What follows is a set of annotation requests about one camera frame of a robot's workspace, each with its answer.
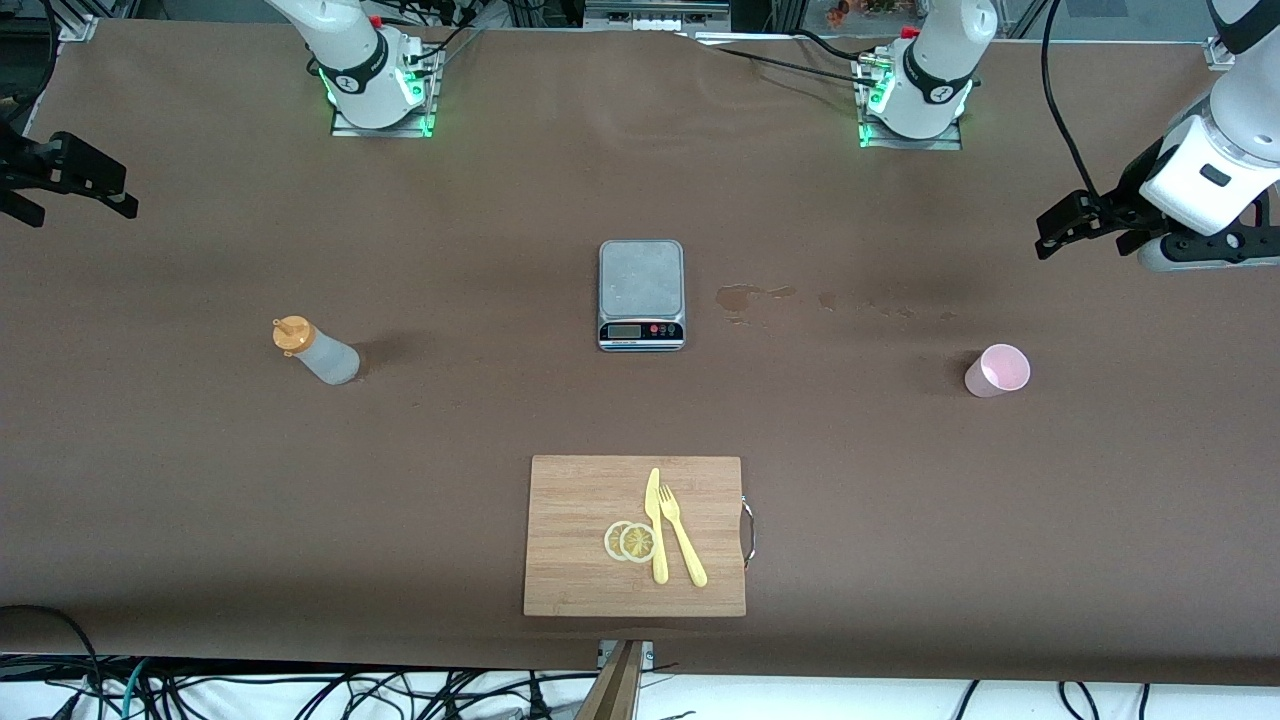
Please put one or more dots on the small metal bracket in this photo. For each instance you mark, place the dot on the small metal bracket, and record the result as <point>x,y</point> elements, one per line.
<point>648,654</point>

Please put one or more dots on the wooden cutting board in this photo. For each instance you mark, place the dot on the wooden cutting board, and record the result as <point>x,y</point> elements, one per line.
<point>570,540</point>

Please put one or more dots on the yellow plastic knife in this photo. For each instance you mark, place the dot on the yellow plastic knife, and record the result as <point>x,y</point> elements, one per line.
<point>658,560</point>

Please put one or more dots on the aluminium frame profile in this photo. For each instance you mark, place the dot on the aluminium frame profile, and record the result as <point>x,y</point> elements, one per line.
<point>75,25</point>
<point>1220,55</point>

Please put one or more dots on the silver digital kitchen scale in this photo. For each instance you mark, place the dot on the silver digital kitchen scale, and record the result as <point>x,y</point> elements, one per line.
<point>640,285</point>

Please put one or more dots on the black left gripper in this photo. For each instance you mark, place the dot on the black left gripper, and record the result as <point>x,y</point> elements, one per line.
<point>1128,197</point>

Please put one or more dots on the clear sauce bottle orange cap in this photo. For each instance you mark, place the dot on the clear sauce bottle orange cap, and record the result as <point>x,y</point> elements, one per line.
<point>330,362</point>

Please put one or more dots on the yellow lemon slice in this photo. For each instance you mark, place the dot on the yellow lemon slice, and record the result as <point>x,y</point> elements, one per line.
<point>611,541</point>
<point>637,543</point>

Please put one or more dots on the brown table cover sheet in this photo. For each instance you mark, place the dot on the brown table cover sheet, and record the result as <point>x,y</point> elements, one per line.
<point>900,500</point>

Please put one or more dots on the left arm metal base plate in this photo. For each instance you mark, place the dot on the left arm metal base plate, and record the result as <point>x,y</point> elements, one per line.
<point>910,145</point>

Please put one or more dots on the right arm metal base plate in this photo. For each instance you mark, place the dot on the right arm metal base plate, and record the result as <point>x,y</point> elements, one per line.
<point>385,132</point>

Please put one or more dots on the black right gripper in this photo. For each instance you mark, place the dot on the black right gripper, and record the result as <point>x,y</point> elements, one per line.
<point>40,166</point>

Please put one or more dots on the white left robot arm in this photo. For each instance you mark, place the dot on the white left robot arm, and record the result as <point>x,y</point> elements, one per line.
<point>935,70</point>

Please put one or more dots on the white power strip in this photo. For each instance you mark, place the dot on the white power strip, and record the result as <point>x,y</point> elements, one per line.
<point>655,20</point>

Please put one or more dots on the yellow plastic fork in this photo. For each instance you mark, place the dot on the yellow plastic fork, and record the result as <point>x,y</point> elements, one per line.
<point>690,560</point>

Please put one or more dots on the pink plastic cup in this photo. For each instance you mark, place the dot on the pink plastic cup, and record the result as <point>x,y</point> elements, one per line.
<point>995,375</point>

